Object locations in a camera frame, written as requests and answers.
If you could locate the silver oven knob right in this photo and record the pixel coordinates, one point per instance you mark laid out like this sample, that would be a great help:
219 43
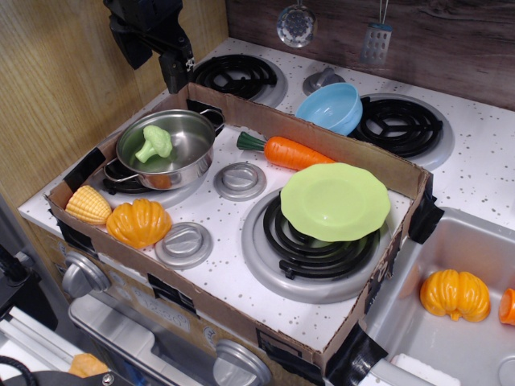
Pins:
236 365

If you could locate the silver strainer ladle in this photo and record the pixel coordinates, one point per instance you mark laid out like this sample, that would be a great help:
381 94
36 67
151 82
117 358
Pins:
296 25

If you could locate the light green plastic plate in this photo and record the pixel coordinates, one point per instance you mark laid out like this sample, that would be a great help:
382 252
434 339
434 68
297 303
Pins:
335 202

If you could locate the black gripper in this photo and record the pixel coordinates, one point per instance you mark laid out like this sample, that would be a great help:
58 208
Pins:
141 27

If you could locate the orange toy piece bottom left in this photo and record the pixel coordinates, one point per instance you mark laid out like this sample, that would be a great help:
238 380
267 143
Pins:
85 365

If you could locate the yellow toy corn cob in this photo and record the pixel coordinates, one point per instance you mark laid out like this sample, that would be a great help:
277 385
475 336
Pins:
89 206

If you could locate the back right black burner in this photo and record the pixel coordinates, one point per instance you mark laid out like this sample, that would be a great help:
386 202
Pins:
407 127

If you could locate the silver oven knob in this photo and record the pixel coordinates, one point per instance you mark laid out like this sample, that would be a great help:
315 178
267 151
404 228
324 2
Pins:
82 276
236 365

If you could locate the brown cardboard fence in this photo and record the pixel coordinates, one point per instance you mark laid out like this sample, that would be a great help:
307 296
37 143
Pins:
300 342

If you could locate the light blue plastic bowl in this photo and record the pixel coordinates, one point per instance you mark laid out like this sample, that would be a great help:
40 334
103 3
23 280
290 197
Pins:
336 107

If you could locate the front right black burner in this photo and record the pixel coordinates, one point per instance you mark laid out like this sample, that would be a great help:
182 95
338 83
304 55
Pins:
302 268

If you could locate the green toy broccoli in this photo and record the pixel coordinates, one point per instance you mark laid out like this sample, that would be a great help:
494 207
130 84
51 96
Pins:
157 142

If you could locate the orange toy pumpkin half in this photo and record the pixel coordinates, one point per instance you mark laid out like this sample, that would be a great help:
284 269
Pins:
139 224

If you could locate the silver stove knob centre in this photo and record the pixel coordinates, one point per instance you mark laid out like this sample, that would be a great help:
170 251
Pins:
240 181

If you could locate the orange toy carrot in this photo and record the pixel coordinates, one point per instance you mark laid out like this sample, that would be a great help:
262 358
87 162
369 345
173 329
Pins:
283 152

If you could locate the orange toy pumpkin in sink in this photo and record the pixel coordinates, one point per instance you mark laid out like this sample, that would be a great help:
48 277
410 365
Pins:
457 295

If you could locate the silver toy sink basin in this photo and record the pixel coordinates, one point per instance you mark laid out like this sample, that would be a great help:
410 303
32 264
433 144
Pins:
475 353

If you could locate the grey toy spatula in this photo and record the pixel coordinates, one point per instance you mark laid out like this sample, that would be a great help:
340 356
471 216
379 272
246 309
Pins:
375 46

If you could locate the silver stove knob front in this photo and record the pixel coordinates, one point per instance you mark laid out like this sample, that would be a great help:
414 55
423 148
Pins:
185 246

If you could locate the back left black burner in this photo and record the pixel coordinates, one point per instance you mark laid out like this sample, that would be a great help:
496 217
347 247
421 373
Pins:
248 77

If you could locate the stainless steel pot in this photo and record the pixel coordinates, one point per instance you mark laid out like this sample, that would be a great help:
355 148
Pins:
192 134

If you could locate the silver stove knob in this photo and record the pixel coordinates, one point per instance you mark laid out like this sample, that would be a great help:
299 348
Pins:
185 246
240 181
321 79

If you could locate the orange toy piece at edge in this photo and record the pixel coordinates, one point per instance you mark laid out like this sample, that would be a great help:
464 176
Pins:
506 312

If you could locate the front left black burner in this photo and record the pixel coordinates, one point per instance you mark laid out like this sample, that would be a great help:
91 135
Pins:
117 193

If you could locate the silver stove knob back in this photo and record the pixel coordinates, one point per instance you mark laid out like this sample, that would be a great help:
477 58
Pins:
321 79

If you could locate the silver oven knob left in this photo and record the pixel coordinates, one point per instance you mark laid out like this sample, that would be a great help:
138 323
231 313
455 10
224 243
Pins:
82 276

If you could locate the black burner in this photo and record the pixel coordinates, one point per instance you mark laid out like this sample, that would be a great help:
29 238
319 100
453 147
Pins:
407 127
302 268
117 193
248 77

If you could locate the silver oven door handle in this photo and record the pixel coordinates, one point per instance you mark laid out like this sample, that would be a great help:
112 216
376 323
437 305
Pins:
126 338

